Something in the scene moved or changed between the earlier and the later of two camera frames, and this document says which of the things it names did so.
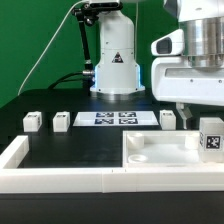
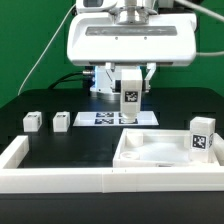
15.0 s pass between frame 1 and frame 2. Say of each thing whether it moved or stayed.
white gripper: moved
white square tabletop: moved
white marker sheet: stayed
